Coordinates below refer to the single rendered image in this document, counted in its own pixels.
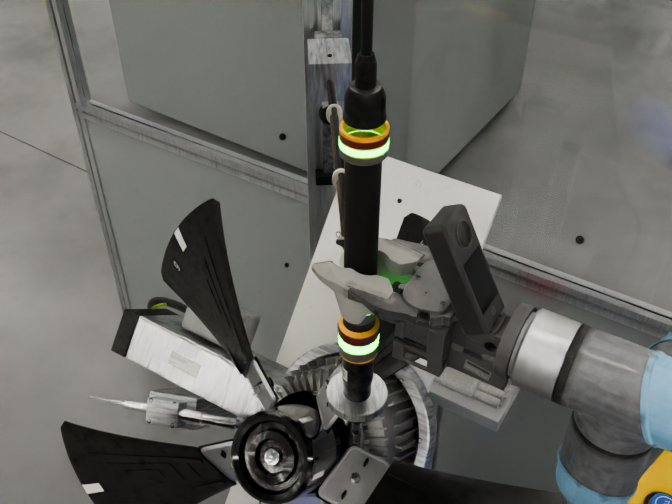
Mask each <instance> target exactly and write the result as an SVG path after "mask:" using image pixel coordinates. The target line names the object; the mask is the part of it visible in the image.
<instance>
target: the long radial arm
mask: <svg viewBox="0 0 672 504"><path fill-rule="evenodd" d="M183 318H184V317H182V316H180V315H152V316H140V317H139V320H138V323H137V326H136V329H135V332H134V335H133V338H132V341H131V343H130V346H129V349H128V352H127V355H126V357H127V358H128V359H130V360H132V361H134V362H136V363H138V364H140V365H142V366H143V367H145V368H147V369H149V370H151V371H153V372H155V373H157V374H158V375H160V376H162V377H164V378H166V379H168V380H170V381H172V382H174V383H175V384H177V385H179V386H181V387H183V388H185V389H187V390H189V391H190V392H192V393H194V394H196V395H198V396H200V397H203V398H204V399H206V400H207V401H209V402H211V403H213V404H215V405H217V406H219V407H221V408H222V409H224V410H226V411H228V412H230V413H232V414H234V415H236V416H237V417H239V418H241V419H243V420H246V419H247V418H248V417H249V416H250V415H251V414H253V413H255V412H258V411H261V410H263V409H262V407H261V405H260V403H259V401H258V399H257V397H256V395H255V396H253V393H254V392H253V390H252V388H251V386H250V384H249V382H248V380H247V378H246V379H245V378H244V376H243V375H240V374H239V372H238V370H237V368H236V367H235V365H234V363H233V361H232V359H231V358H230V357H229V355H228V354H227V353H226V351H225V350H224V349H223V347H220V346H218V345H216V344H214V343H212V342H210V341H208V340H206V339H204V338H202V337H200V336H198V335H196V334H194V333H192V332H190V331H188V330H186V329H184V328H183V327H182V320H183ZM252 353H253V356H254V357H255V356H257V358H258V360H259V362H260V364H261V365H262V367H263V369H264V371H265V373H266V375H267V377H271V379H272V380H273V382H274V387H273V388H274V390H275V392H281V393H282V392H283V390H282V388H281V387H280V386H281V385H285V386H288V383H286V382H285V381H284V380H283V377H287V376H289V375H287V374H285V372H286V371H287V369H288V368H287V367H285V366H283V365H281V364H279V363H277V362H275V361H273V360H271V359H269V358H267V357H265V356H263V355H261V354H258V353H256V352H254V351H252Z"/></svg>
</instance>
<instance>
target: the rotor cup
mask: <svg viewBox="0 0 672 504"><path fill-rule="evenodd" d="M318 391H319V390H303V391H299V392H295V393H292V394H289V395H287V396H286V397H284V398H282V399H281V400H280V401H279V402H278V403H277V404H276V406H275V407H272V408H268V409H264V410H261V411H258V412H256V413H254V414H252V415H250V416H249V417H248V418H247V419H246V420H245V421H244V422H243V423H242V424H241V425H240V426H239V428H238V429H237V431H236V433H235V435H234V438H233V442H232V447H231V462H232V467H233V471H234V474H235V476H236V478H237V480H238V482H239V484H240V485H241V487H242V488H243V489H244V490H245V491H246V492H247V493H248V494H249V495H250V496H251V497H253V498H254V499H256V500H258V501H260V502H263V503H266V504H286V503H289V502H292V501H294V500H296V499H297V498H299V497H301V496H303V495H305V494H307V493H316V492H318V491H319V488H320V486H321V485H322V483H323V482H324V481H325V479H326V478H327V477H328V475H329V474H330V472H331V471H332V470H333V468H334V467H335V465H336V464H337V463H338V461H339V460H340V458H341V457H342V456H343V454H344V453H345V451H346V450H347V449H348V448H349V447H350V446H357V447H359V448H360V446H361V444H360V434H359V430H358V443H357V444H354V443H353V433H354V430H353V429H352V422H350V421H346V420H344V419H340V420H339V421H338V422H337V424H336V425H335V426H334V427H333V429H332V430H331V431H330V432H329V434H327V433H326V431H325V429H323V426H322V421H321V417H320V413H319V408H318V404H317V400H316V397H317V394H318ZM308 416H310V417H311V418H312V419H313V420H312V421H309V422H306V423H302V422H301V421H300V420H299V419H301V418H304V417H308ZM268 449H275V450H276V451H277V452H278V454H279V461H278V463H277V464H276V465H269V464H267V463H266V461H265V459H264V454H265V452H266V451H267V450H268ZM322 471H324V474H323V476H321V477H319V478H317V479H315V480H312V479H313V477H314V475H315V474H317V473H320V472H322Z"/></svg>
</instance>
